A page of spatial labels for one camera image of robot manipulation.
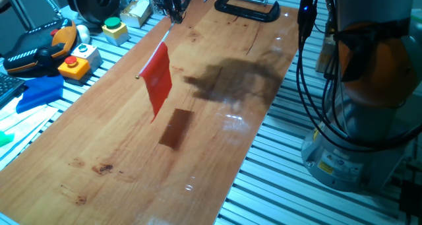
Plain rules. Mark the red paper flag white stick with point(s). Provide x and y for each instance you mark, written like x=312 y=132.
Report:
x=158 y=80

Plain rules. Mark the black orange teach pendant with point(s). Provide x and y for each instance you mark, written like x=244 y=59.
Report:
x=36 y=50

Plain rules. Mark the black filament spool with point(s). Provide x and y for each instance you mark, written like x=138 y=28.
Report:
x=92 y=4

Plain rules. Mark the yellow box green button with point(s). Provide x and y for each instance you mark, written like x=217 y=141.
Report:
x=115 y=32

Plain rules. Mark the orange box red button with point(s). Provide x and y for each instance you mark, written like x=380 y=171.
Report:
x=74 y=70

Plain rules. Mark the white box green button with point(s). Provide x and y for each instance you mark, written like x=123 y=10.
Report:
x=89 y=56

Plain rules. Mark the grey tripod leg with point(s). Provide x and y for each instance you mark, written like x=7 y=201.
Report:
x=49 y=2
x=19 y=9

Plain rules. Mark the blue flag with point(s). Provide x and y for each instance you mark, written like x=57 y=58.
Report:
x=39 y=93

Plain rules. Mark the glossy wooden board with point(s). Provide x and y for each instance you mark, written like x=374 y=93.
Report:
x=99 y=152

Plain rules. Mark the cream cardboard box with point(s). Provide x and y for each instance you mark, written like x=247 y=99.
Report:
x=135 y=14

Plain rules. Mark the black c-clamp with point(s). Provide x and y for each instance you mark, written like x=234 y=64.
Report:
x=244 y=12

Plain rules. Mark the black keyboard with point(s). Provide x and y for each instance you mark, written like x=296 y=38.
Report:
x=10 y=88

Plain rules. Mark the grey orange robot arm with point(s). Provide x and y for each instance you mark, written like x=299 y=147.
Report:
x=372 y=73

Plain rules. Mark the white oval object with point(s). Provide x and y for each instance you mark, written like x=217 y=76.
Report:
x=83 y=34

